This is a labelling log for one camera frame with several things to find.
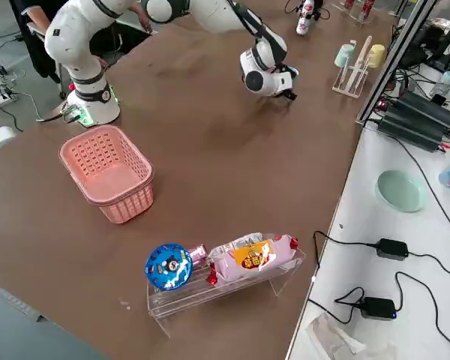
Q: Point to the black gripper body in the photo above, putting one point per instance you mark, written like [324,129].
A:
[279,93]

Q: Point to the white juice bottle pink label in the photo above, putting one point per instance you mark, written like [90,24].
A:
[305,20]

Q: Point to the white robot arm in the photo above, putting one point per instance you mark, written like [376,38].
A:
[82,41]

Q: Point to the mint green cup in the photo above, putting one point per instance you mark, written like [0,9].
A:
[344,55]

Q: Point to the yellow cup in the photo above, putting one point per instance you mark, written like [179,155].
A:
[376,56]

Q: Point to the clear plastic water bottle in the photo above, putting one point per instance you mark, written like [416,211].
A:
[447,80]

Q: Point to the clear acrylic can shelf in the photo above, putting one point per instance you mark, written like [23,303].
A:
[354,15]

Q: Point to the black finned power supply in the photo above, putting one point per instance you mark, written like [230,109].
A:
[410,131]
[429,108]

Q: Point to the green bowl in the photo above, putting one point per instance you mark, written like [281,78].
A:
[401,191]

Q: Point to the white snack packet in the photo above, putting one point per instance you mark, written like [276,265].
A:
[247,240]

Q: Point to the pink snack bag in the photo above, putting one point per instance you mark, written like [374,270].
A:
[247,262]

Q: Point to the small purple snack packet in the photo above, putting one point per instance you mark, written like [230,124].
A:
[198,255]

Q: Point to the black power adapter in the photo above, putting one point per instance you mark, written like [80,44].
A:
[378,308]
[392,249]

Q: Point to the pink plastic basket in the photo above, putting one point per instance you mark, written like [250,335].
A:
[108,176]

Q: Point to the green circuit board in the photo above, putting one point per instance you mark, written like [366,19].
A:
[77,114]

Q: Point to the blue round snack packet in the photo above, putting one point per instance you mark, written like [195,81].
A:
[168,267]

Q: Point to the clear acrylic snack shelf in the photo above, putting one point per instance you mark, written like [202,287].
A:
[217,296]

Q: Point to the crumpled plastic wrap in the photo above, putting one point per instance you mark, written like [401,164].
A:
[337,337]

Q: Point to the person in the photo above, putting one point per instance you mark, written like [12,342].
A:
[33,45]

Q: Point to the white power strip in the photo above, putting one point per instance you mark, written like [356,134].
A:
[0,102]

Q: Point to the aluminium frame post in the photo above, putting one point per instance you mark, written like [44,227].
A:
[396,56]

